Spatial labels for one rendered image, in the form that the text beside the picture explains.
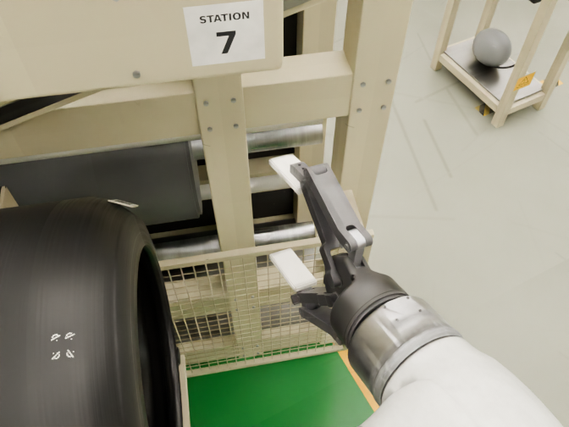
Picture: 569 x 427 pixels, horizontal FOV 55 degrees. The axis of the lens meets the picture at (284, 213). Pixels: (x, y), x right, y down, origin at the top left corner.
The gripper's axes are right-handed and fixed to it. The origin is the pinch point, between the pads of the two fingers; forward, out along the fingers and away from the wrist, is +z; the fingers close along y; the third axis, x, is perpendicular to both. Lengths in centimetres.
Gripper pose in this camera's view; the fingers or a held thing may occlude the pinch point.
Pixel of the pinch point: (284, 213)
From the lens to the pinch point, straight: 64.0
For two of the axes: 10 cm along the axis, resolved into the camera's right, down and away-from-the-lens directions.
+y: 0.1, -8.2, -5.8
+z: -4.5, -5.2, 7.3
